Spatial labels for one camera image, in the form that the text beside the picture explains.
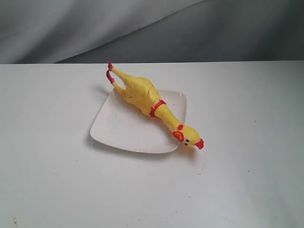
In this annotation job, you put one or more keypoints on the yellow rubber chicken toy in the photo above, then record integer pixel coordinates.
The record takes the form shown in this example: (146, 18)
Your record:
(142, 94)

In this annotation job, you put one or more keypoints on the white square plate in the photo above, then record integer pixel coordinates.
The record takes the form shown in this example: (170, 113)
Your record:
(122, 126)

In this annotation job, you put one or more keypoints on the grey backdrop cloth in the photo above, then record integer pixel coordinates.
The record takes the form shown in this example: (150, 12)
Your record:
(150, 31)

